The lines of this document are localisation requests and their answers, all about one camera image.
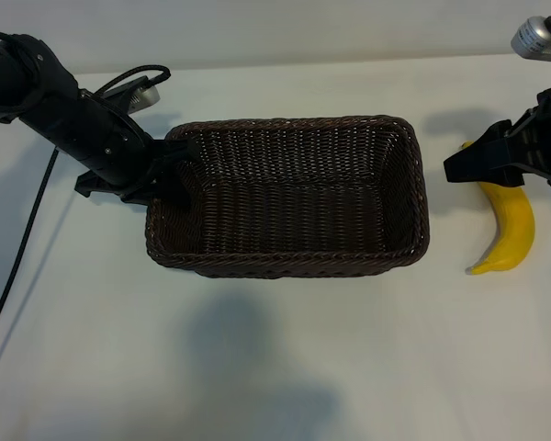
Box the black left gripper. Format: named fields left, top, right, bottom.
left=43, top=86, right=202, bottom=207

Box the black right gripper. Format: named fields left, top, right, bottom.
left=442, top=85, right=551, bottom=188

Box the yellow banana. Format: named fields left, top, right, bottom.
left=461, top=141, right=537, bottom=277

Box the dark brown wicker basket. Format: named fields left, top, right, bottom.
left=145, top=114, right=431, bottom=280

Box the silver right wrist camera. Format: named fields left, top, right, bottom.
left=510, top=15, right=551, bottom=64

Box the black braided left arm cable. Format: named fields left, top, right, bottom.
left=0, top=63, right=172, bottom=355

